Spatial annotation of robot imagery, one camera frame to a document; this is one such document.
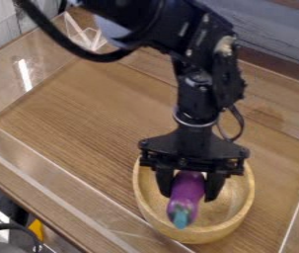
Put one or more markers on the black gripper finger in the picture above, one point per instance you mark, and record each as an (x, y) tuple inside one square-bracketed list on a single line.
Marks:
[(214, 185), (164, 178)]

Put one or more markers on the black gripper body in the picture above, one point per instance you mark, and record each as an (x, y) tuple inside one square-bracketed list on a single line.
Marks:
[(192, 151)]

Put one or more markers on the purple toy eggplant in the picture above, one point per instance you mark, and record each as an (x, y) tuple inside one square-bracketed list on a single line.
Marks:
[(187, 193)]

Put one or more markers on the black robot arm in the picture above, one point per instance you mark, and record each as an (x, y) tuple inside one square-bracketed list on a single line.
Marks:
[(184, 29)]

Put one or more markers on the brown wooden bowl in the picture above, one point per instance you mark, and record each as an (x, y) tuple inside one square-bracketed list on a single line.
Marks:
[(219, 217)]

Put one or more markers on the yellow tag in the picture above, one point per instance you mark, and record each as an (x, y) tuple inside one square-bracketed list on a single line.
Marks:
[(36, 227)]

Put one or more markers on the clear acrylic front wall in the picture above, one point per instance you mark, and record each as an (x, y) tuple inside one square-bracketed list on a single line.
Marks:
[(87, 218)]

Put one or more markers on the clear acrylic corner bracket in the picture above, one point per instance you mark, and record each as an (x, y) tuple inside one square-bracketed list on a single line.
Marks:
[(88, 37)]

